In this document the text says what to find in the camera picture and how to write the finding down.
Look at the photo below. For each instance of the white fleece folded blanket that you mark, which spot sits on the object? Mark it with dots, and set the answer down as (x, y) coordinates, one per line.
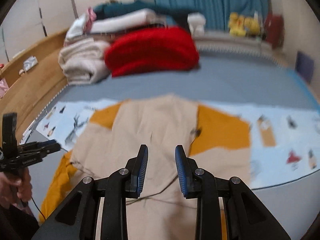
(85, 73)

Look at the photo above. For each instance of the teal shark plush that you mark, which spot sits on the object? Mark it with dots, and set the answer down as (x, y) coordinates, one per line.
(125, 7)

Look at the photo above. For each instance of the red folded blanket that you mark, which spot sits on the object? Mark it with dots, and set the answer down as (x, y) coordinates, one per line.
(152, 50)

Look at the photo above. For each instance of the white pink-edged pillow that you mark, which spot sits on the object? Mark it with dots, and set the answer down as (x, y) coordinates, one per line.
(77, 26)

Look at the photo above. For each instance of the yellow plush toy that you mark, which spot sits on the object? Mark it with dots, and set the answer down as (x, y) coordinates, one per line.
(253, 25)
(237, 23)

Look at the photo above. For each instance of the cream folded quilt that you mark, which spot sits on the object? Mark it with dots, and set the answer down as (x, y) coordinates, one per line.
(80, 51)

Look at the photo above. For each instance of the beige and yellow hooded jacket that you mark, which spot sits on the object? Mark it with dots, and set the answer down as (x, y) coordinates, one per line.
(155, 125)

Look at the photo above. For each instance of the white plush toy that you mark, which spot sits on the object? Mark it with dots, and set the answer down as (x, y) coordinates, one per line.
(196, 23)

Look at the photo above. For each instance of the person's black clothing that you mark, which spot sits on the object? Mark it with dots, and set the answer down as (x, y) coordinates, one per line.
(15, 225)

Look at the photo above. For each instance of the blue curtain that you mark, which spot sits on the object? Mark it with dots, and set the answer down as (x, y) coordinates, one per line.
(210, 0)

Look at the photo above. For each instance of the small pale trinket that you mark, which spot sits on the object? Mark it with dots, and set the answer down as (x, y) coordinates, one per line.
(22, 71)

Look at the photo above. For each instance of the dark red bag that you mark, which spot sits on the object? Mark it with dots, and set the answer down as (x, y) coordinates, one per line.
(273, 28)

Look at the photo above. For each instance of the pink gift bag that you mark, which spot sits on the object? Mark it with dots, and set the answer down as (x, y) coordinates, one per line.
(3, 87)

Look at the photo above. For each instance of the white folded quilt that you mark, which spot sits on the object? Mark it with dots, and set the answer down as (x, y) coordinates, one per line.
(125, 20)

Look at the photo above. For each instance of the person's left hand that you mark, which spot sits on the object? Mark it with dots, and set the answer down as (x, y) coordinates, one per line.
(17, 183)

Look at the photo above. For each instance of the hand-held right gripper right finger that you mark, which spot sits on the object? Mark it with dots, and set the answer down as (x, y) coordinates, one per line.
(180, 172)

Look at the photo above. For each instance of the light blue printed sheet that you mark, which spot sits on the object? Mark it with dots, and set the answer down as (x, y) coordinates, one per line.
(275, 120)

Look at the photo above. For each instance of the bed with grey sheet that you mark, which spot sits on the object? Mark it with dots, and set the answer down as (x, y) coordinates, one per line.
(225, 82)

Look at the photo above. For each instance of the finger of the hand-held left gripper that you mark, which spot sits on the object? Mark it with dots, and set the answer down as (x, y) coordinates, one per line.
(50, 148)
(47, 143)

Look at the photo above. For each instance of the white tissue pack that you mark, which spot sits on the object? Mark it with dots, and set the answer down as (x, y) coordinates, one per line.
(30, 63)

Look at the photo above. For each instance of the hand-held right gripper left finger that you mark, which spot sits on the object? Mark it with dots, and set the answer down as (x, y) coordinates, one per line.
(142, 171)

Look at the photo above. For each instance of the window sill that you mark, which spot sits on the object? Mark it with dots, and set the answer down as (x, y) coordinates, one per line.
(225, 38)

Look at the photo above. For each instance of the white wardrobe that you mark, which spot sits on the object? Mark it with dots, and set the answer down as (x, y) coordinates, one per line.
(55, 5)

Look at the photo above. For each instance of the wooden headboard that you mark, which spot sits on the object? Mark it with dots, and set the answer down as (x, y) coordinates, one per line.
(37, 80)

